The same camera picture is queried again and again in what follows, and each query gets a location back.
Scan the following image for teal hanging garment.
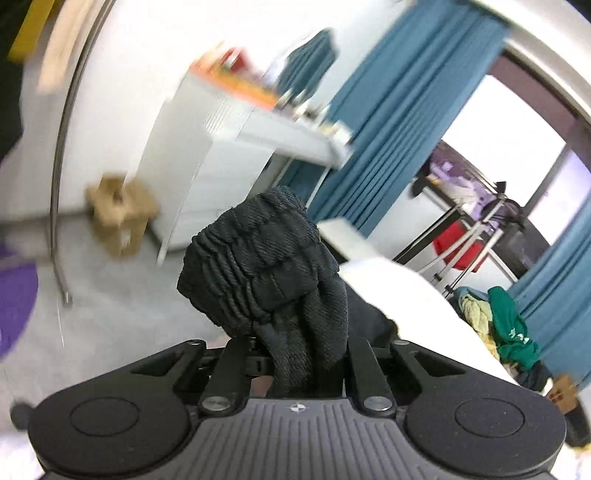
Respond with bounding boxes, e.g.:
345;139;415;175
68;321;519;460
276;28;341;100

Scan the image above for curved metal pole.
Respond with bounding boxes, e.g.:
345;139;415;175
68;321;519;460
49;0;117;306

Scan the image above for small cardboard box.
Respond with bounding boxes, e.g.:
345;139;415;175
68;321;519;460
547;374;581;412

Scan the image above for white table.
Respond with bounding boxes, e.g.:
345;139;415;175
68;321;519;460
318;219;523;394

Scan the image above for purple cloth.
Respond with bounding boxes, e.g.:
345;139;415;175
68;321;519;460
426;140;498;209

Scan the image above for purple floor mat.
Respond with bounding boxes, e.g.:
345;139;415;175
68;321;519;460
0;244;40;360

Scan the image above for black knit garment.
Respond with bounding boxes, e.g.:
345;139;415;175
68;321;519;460
177;186;399;398

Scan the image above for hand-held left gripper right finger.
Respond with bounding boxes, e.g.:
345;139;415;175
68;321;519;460
345;338;463;414

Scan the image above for metal drying rack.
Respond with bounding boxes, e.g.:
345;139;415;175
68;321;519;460
392;174;529;298

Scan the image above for white drawer cabinet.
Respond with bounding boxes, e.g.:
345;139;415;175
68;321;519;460
137;69;356;267

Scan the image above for red cloth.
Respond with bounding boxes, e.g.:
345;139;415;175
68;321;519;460
433;220;494;274

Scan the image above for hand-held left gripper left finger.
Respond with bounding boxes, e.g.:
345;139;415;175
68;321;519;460
131;339;254;413

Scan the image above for yellow garment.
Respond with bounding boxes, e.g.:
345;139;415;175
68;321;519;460
458;292;501;361

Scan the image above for green garment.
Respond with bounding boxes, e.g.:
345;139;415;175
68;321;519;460
488;285;542;373

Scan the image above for orange tray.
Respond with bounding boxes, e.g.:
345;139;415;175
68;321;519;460
190;46;282;112

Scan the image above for blue curtain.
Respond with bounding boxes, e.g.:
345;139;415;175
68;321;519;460
277;4;509;241
507;185;591;372

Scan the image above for yellow board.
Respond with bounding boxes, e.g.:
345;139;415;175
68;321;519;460
6;0;57;64

